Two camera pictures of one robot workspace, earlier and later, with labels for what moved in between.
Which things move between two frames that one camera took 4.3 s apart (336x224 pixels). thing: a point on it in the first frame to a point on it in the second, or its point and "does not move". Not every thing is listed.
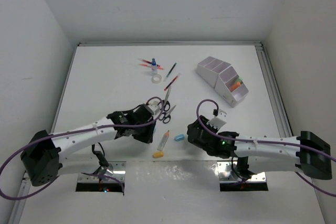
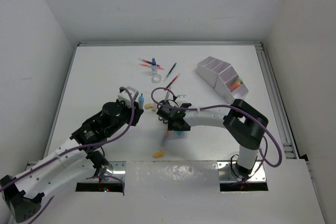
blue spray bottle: x=154 y=67 does not move
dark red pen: x=148 y=62 does not move
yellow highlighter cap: x=158 y=154 does not move
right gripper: x=203 y=120 to x=172 y=127
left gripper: x=147 y=136 to x=136 y=111
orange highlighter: x=234 y=86 does not move
